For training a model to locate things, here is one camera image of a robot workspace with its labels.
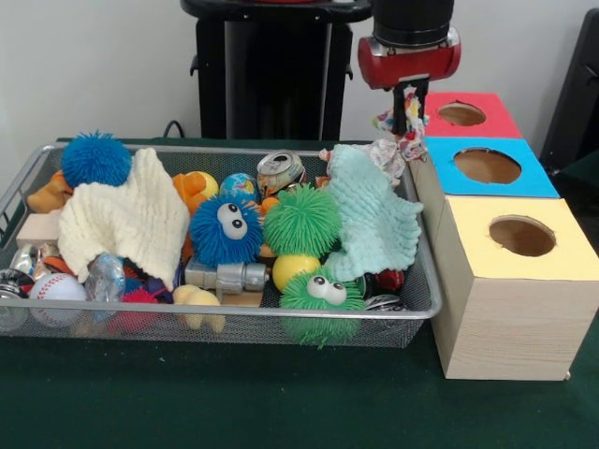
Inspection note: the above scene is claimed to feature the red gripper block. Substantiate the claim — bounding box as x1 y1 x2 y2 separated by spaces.
358 27 462 136

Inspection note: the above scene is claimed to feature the colourful patterned cloth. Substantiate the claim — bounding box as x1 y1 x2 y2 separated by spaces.
372 86 430 163

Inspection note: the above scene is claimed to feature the cream knitted cloth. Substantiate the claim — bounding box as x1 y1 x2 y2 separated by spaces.
56 147 191 291

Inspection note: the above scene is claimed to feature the shallow grey mesh bin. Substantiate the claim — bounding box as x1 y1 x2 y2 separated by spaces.
0 142 444 350

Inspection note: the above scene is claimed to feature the wooden box with three holes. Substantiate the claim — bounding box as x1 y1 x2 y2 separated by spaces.
400 91 599 381

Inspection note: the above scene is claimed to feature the mint knitted cloth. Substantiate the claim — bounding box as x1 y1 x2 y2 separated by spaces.
322 142 425 283

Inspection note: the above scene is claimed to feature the crushed silver can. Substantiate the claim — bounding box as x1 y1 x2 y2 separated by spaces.
256 149 308 197

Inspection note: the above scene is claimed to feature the black upright panel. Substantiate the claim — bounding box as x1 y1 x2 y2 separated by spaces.
540 8 599 165

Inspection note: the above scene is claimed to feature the globe print ball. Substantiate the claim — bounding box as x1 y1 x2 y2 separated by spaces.
218 172 259 206

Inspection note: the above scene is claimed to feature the dark green table cloth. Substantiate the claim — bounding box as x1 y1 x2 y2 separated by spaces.
0 137 599 449
556 153 599 225

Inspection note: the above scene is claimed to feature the yellow ball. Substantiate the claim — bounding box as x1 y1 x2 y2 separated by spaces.
273 253 324 291

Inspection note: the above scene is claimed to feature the green spiky googly-eyed ball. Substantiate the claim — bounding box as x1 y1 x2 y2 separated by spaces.
279 267 366 347

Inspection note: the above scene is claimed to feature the blue spiky googly-eyed ball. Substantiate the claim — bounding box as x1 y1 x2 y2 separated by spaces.
189 195 266 267
60 130 134 188

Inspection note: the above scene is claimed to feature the white baseball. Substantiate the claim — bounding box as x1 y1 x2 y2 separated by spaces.
28 272 88 327

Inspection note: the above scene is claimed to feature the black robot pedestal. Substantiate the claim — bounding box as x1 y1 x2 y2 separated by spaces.
180 0 378 140

